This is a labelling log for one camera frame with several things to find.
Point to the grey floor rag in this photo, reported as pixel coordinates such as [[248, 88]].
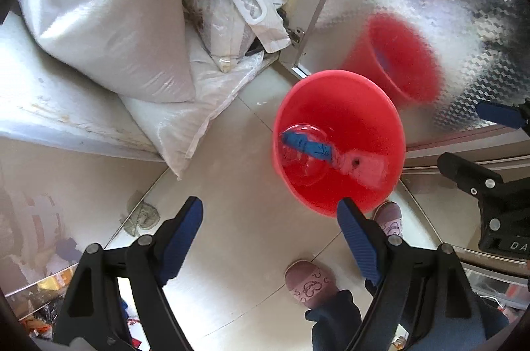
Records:
[[143, 218]]

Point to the clear plastic storage box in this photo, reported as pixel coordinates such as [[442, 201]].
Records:
[[492, 284]]

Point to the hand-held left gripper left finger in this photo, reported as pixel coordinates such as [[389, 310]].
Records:
[[180, 241]]

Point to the flat white woven sack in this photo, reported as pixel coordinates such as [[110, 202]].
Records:
[[178, 119]]

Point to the pile of colourful packaging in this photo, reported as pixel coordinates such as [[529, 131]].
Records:
[[47, 284]]

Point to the clear bottle with blue label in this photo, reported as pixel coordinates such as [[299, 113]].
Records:
[[308, 146]]

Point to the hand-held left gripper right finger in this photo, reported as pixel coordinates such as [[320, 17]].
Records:
[[358, 241]]

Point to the large white woven sack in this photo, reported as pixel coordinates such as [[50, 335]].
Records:
[[103, 24]]

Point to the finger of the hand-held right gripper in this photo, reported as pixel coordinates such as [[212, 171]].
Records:
[[468, 175], [499, 114]]

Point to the person's dark trousers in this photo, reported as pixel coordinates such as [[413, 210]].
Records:
[[335, 322]]

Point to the red plastic bin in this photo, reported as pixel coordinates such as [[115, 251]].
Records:
[[352, 115]]

